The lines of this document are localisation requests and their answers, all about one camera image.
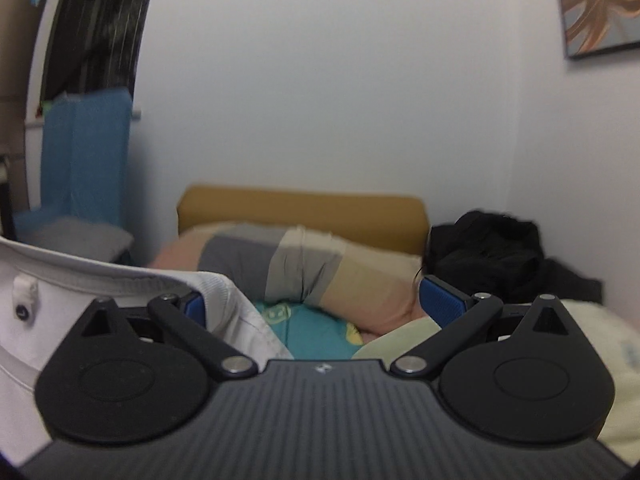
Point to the light green plush blanket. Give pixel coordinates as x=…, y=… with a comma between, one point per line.
x=615, y=340

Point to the framed gold leaf picture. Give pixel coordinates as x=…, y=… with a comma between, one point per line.
x=594, y=27

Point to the blue towel on chair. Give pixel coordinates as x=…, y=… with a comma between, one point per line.
x=83, y=160

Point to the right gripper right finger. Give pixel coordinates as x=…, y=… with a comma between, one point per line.
x=463, y=320

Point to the brown cardboard box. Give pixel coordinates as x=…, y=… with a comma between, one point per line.
x=20, y=21

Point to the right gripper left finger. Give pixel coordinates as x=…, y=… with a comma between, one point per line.
x=182, y=320

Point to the striped beige grey pillow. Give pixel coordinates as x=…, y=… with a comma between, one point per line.
x=374, y=289

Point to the mustard yellow headboard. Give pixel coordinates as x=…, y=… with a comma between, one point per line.
x=390, y=222

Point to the white polo shirt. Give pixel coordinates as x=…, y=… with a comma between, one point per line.
x=43, y=293

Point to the black clothes pile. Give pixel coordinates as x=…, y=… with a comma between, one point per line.
x=489, y=252

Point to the teal patterned bed sheet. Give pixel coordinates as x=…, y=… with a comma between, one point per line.
x=310, y=333

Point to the grey seat cushion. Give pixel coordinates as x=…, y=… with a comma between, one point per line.
x=80, y=238

